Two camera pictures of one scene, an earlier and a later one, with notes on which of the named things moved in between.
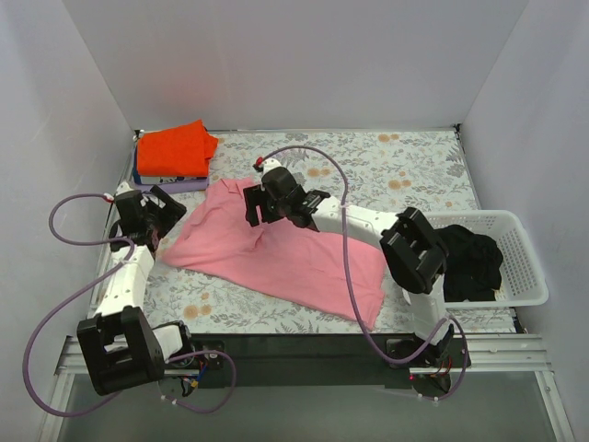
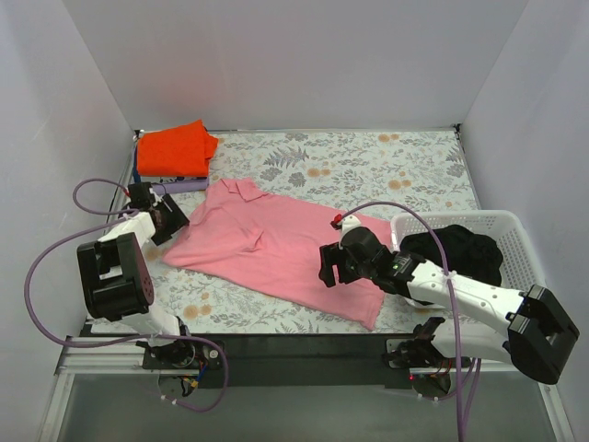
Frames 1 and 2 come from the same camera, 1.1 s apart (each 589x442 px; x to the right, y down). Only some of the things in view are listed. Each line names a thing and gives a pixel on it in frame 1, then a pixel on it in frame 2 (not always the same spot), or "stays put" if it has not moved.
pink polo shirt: x=339 y=278 stays put
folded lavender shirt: x=181 y=186 stays put
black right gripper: x=253 y=205 -> x=331 y=263
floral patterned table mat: x=394 y=172 stays put
